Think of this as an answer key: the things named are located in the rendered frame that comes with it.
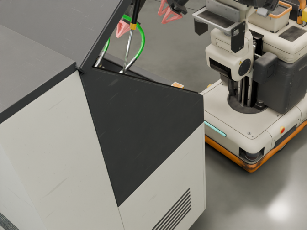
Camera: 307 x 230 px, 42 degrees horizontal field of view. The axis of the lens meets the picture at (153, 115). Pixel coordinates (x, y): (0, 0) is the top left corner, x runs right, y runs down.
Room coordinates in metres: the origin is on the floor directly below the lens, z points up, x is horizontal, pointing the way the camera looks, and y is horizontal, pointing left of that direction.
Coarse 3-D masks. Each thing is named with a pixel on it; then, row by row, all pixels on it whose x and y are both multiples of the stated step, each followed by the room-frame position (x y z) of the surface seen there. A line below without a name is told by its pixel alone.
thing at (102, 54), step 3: (108, 39) 1.54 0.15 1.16; (108, 42) 1.54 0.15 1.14; (108, 45) 1.53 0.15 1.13; (105, 48) 1.53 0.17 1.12; (102, 51) 1.52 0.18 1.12; (105, 51) 1.52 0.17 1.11; (102, 54) 1.51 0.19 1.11; (99, 57) 1.50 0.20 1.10; (102, 57) 1.50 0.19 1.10; (99, 60) 1.49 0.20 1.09; (96, 63) 1.48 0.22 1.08; (99, 63) 1.48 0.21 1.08; (96, 66) 1.47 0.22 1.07
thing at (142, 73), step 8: (104, 56) 1.72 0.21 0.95; (112, 56) 1.71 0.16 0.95; (104, 64) 1.72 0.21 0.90; (112, 64) 1.67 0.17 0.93; (120, 64) 1.63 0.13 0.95; (128, 72) 1.59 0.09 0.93; (136, 72) 1.55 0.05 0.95; (144, 72) 1.54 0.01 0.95; (152, 80) 1.47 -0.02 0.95; (160, 80) 1.46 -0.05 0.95; (168, 80) 1.46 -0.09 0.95; (184, 88) 1.38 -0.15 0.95
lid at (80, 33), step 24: (0, 0) 1.27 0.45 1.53; (24, 0) 1.22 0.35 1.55; (48, 0) 1.16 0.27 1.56; (72, 0) 1.12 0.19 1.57; (96, 0) 1.07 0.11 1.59; (120, 0) 1.03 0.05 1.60; (0, 24) 1.18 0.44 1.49; (24, 24) 1.13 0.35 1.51; (48, 24) 1.08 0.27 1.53; (72, 24) 1.04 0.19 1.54; (96, 24) 1.00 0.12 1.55; (72, 48) 0.96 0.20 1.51; (96, 48) 0.94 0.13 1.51
